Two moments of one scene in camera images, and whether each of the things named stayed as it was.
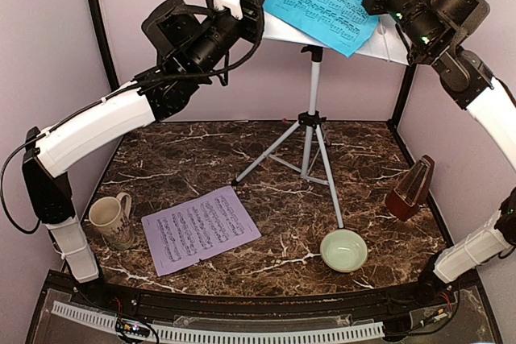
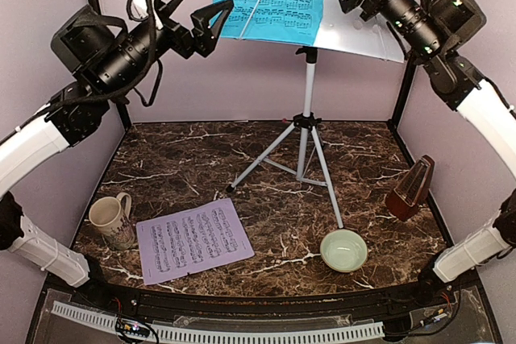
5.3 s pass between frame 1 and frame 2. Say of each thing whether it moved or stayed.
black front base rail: stayed
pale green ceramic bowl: stayed
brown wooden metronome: stayed
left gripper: moved
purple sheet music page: moved
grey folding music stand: moved
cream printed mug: stayed
